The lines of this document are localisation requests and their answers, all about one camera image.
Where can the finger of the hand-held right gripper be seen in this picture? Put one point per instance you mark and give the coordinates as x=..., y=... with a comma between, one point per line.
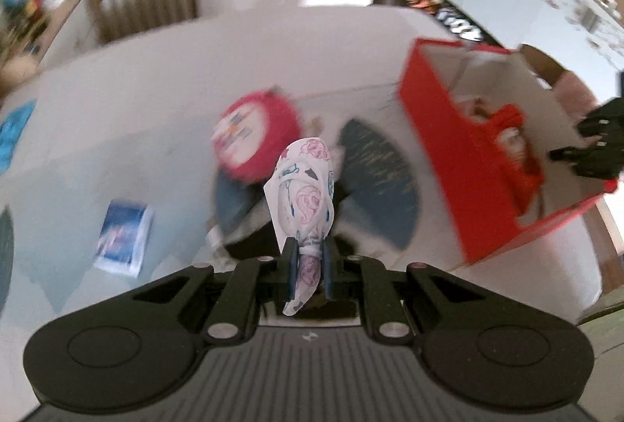
x=594, y=161
x=607, y=119

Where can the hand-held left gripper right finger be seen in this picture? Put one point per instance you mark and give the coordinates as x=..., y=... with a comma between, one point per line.
x=330, y=266

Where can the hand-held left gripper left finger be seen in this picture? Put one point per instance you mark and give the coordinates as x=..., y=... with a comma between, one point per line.
x=291, y=266

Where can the printed face mask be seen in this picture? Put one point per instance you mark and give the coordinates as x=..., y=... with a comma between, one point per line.
x=302, y=193

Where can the cloth doll with red dress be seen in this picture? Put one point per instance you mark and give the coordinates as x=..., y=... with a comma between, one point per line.
x=507, y=119

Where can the red cardboard box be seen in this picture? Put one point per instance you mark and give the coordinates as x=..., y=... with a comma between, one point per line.
x=438, y=158

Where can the pink plush toy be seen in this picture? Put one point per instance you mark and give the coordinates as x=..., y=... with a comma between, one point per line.
x=263, y=144

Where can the blue white small box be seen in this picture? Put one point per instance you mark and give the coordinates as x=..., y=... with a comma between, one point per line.
x=122, y=236

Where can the black white patterned footwear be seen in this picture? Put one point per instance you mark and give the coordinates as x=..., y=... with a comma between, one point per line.
x=458, y=24

